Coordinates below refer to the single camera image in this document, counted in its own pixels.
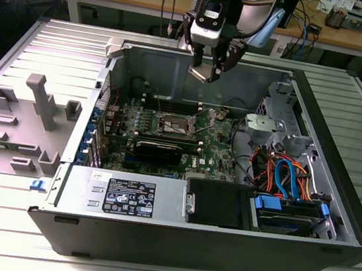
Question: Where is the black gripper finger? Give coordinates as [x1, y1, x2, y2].
[207, 36, 250, 87]
[176, 9, 212, 70]

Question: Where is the silver bracket plate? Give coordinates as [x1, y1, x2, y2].
[242, 112, 287, 144]

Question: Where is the finned CPU cooler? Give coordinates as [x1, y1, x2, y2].
[325, 3, 351, 31]

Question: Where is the silver drive cage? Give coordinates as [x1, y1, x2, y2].
[253, 78, 310, 139]

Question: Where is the green motherboard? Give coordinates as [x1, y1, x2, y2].
[96, 90, 255, 188]

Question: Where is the grey parts rack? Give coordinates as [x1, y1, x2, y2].
[0, 68, 87, 183]

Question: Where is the red orange wire bundle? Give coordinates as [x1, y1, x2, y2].
[246, 144, 287, 193]

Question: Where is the hard disk in blue carrier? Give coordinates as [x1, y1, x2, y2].
[244, 190, 333, 242]

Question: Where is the green RAM stick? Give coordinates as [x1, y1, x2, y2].
[0, 141, 38, 154]

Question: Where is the silver wrist camera black plate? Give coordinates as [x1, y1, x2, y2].
[188, 0, 228, 50]

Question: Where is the silver CPU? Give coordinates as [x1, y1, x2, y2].
[186, 63, 218, 85]

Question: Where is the small black adapter box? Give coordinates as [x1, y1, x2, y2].
[307, 23, 323, 36]

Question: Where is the CPU socket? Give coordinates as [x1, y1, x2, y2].
[156, 109, 198, 138]

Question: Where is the black tower box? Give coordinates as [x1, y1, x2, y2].
[279, 0, 302, 31]

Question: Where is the white printed card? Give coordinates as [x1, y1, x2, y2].
[317, 0, 355, 15]

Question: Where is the silver power supply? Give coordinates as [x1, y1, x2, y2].
[45, 160, 193, 226]

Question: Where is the blue wire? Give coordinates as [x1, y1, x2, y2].
[270, 157, 308, 203]

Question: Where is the black graphics card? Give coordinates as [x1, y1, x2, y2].
[130, 138, 184, 167]

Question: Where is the black PC case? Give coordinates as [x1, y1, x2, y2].
[22, 27, 362, 271]

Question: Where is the blue plastic clip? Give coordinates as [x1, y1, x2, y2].
[28, 177, 48, 191]

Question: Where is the grey metal component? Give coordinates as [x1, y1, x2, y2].
[344, 9, 362, 33]

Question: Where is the grey corner block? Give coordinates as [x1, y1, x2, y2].
[105, 36, 130, 61]

